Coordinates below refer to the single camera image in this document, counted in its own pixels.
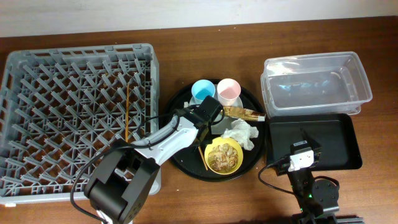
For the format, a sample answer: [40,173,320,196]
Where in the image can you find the wooden chopstick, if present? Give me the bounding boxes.
[125,83,129,142]
[198,146,208,170]

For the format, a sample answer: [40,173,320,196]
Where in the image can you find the yellow bowl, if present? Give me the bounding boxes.
[204,137,243,175]

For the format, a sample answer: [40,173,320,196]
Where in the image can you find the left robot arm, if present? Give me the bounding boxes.
[84,96,223,223]

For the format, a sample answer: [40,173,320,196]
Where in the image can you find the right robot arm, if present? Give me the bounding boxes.
[277,129,364,224]

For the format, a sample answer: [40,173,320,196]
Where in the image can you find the grey plastic dishwasher rack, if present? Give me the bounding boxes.
[1,44,159,205]

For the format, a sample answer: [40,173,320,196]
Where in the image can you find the white round plate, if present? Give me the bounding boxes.
[184,96,243,135]

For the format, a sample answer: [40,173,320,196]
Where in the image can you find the black rectangular tray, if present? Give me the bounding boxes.
[267,114,363,171]

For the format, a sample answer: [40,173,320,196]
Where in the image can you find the food scraps in bowl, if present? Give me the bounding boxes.
[208,144,238,172]

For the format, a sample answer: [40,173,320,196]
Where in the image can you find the blue plastic cup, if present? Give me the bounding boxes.
[191,80,216,104]

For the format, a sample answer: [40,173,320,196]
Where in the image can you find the round black serving tray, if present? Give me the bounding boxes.
[163,83,267,182]

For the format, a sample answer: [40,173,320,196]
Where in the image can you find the gold foil snack wrapper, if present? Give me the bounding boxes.
[223,106,266,122]

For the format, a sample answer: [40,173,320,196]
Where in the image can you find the crumpled white paper napkin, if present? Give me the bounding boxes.
[221,119,259,151]

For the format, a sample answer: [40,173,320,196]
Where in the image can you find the pink plastic cup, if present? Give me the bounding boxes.
[216,78,241,106]

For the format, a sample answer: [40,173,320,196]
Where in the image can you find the clear plastic storage bin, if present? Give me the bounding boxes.
[261,52,373,118]

